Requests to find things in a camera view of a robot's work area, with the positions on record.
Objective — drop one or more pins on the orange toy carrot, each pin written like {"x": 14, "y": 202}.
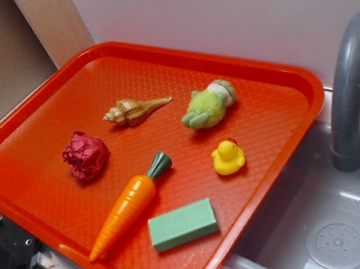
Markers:
{"x": 132, "y": 202}

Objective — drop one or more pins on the light wooden board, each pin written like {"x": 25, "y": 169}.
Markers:
{"x": 58, "y": 26}

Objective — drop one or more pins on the green foam block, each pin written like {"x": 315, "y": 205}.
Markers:
{"x": 183, "y": 225}

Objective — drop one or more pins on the yellow rubber duck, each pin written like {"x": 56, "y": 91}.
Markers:
{"x": 228, "y": 158}

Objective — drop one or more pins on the orange plastic tray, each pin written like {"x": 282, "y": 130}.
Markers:
{"x": 275, "y": 107}

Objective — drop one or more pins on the striped spiral seashell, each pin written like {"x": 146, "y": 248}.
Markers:
{"x": 133, "y": 112}

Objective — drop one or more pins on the grey toy sink basin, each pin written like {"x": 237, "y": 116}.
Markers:
{"x": 310, "y": 219}

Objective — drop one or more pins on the crumpled red paper ball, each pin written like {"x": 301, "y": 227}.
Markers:
{"x": 86, "y": 155}

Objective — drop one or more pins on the green plush toy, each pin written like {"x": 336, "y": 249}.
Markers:
{"x": 208, "y": 107}

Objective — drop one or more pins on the grey toy faucet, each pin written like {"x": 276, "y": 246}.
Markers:
{"x": 345, "y": 112}

